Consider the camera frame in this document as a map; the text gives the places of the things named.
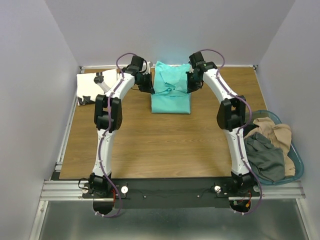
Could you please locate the teal t shirt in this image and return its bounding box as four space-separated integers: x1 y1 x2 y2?
151 61 191 114

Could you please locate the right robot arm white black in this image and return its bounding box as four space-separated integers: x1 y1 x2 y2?
186 51 255 196

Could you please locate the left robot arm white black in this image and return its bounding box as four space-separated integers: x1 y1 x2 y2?
88 54 155 198

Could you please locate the folded white printed t shirt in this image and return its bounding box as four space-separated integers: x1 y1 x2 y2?
76 69 119 106

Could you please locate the teal plastic laundry basket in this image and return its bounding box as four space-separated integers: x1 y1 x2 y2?
243 110 304 185

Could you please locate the beige t shirt in basket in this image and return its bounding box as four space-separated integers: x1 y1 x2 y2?
253 117 296 177

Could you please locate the grey t shirt in basket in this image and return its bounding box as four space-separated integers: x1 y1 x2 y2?
244 132 285 183

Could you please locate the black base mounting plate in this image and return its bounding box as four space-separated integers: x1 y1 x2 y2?
78 177 260 212

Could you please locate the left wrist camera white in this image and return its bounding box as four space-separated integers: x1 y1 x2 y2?
143 61 153 75

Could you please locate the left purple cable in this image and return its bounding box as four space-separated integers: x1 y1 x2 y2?
93 52 137 219

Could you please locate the aluminium back rail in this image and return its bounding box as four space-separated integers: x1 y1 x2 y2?
79 63 258 71

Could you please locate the aluminium rail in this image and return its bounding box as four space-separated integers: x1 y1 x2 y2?
79 63 258 71
40 180 306 201
54 94 77 172

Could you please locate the aluminium left side rail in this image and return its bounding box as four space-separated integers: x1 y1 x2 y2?
54 94 77 172

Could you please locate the aluminium front rail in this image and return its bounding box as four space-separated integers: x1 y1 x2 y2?
40 180 306 201

